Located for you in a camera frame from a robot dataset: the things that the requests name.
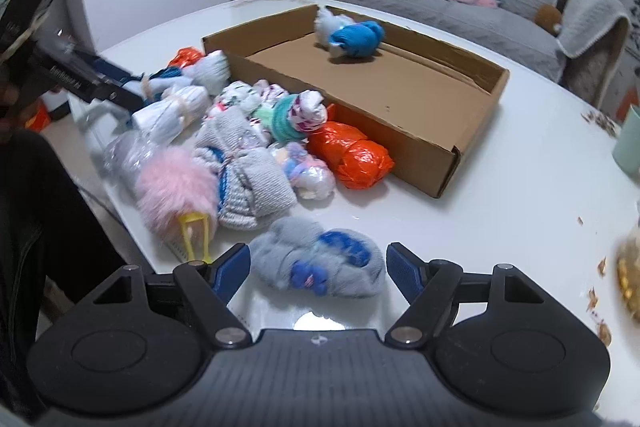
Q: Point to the teal floral sock bundle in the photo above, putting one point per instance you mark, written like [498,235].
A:
[294,116]

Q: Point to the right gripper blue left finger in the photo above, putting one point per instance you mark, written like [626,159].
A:
[206,290]

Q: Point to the grey blue-patterned sock bundle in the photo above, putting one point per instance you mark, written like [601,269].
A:
[297,254]

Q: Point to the bubble-wrap bundle with teal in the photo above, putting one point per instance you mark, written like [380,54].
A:
[325,24]

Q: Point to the grey sofa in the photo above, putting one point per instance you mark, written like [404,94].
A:
[510,31]

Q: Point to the white-blue sock with band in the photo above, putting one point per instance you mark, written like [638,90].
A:
[211,71]

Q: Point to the grey knitted sock bundle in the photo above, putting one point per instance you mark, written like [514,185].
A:
[253,190]

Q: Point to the large orange plastic bundle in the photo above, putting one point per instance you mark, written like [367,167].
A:
[355,160]

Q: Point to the small orange plastic bundle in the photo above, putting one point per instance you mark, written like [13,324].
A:
[186,57]

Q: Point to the bubble-wrap bundle purple band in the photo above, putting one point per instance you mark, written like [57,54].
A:
[248,98]

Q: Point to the white sock roll with band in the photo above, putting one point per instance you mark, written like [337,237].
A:
[163,121]

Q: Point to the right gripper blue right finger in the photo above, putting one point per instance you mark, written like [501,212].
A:
[429,289]

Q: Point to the brown cardboard box tray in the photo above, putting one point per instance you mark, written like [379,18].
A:
[423,99]

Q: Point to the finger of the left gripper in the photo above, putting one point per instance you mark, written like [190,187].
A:
[51,60]
[90,68]

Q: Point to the mint green cup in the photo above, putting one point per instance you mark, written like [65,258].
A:
[626,151]

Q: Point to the pink fluffy item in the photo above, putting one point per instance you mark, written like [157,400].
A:
[177,197]

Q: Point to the grey armrest throw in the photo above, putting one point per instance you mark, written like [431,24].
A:
[584,22]

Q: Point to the pastel bubble-wrap bundle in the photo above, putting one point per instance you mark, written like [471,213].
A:
[309,176]

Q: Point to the brown plush toy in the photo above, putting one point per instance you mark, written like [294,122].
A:
[549,18]

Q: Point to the clear bubble-wrap roll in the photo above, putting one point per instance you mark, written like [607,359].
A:
[126,155]

